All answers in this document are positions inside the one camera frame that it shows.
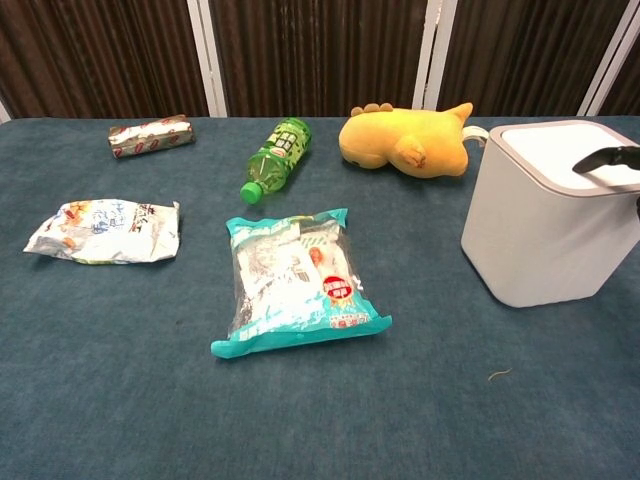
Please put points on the teal clear noodle package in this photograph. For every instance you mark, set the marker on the teal clear noodle package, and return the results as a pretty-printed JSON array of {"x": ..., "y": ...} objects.
[{"x": 295, "y": 290}]

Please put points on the brown silver snack wrapper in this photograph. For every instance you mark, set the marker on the brown silver snack wrapper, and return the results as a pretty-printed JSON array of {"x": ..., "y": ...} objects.
[{"x": 150, "y": 136}]

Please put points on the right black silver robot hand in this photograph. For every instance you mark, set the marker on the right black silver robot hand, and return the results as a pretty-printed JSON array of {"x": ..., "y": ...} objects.
[{"x": 610, "y": 156}]

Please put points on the small yellowish thread scrap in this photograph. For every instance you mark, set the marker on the small yellowish thread scrap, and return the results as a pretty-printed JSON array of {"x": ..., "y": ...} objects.
[{"x": 500, "y": 374}]

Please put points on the blue felt table mat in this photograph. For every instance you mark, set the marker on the blue felt table mat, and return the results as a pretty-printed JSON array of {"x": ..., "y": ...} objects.
[{"x": 150, "y": 400}]

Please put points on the white trash bin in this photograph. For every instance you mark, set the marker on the white trash bin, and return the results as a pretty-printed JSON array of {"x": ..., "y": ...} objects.
[{"x": 530, "y": 240}]

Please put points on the green plastic tea bottle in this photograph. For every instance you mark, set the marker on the green plastic tea bottle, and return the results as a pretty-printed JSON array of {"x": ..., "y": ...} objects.
[{"x": 280, "y": 155}]

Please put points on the brown corrugated partition panel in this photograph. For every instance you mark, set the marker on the brown corrugated partition panel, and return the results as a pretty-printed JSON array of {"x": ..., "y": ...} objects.
[
  {"x": 525, "y": 55},
  {"x": 320, "y": 55},
  {"x": 100, "y": 55},
  {"x": 627, "y": 92}
]

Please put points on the crumpled white snack bag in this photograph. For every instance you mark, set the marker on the crumpled white snack bag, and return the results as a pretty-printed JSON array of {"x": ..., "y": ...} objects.
[{"x": 105, "y": 235}]

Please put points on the yellow plush dinosaur toy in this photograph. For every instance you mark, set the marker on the yellow plush dinosaur toy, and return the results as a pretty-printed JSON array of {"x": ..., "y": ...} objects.
[{"x": 400, "y": 140}]

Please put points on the white partition post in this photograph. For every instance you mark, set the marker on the white partition post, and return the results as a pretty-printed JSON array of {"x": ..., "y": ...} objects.
[
  {"x": 3, "y": 112},
  {"x": 437, "y": 55},
  {"x": 207, "y": 55},
  {"x": 612, "y": 55}
]

